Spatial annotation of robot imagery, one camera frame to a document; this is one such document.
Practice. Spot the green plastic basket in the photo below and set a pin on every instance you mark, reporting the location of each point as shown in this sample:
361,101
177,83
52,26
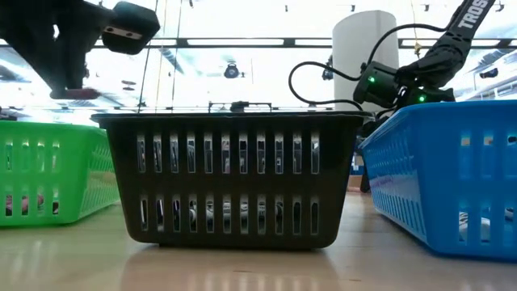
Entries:
81,174

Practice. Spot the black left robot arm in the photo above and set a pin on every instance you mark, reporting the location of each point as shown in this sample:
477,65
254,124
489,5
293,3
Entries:
20,20

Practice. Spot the black overhead frame beam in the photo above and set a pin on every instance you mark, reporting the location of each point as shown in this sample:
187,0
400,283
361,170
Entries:
504,42

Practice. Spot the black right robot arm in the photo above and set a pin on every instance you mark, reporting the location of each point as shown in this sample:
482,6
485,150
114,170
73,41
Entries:
440,60

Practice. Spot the black hanging device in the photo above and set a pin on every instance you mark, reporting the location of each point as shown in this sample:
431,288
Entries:
328,72

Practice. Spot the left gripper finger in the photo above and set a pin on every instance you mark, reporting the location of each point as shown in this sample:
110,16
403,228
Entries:
68,68

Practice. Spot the black ceiling disc fixture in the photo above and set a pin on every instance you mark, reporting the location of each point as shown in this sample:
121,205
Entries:
128,83

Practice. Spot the blue storage bin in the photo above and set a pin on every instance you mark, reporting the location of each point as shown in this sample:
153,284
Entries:
357,163

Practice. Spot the black dome ceiling camera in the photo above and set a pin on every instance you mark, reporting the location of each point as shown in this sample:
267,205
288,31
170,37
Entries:
231,71

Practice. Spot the grey crayon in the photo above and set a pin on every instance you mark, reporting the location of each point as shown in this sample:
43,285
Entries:
464,226

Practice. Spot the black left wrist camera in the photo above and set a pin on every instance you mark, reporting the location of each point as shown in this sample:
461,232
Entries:
131,24

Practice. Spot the blue plastic basket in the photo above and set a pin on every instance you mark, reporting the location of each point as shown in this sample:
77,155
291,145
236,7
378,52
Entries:
436,182

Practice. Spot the black ceiling device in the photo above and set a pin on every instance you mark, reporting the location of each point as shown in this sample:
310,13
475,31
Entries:
488,73

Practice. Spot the black plastic basket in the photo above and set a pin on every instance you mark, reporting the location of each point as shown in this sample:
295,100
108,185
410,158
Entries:
230,186

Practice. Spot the magenta crayon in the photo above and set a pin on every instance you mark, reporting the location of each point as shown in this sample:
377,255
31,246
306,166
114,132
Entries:
40,201
76,94

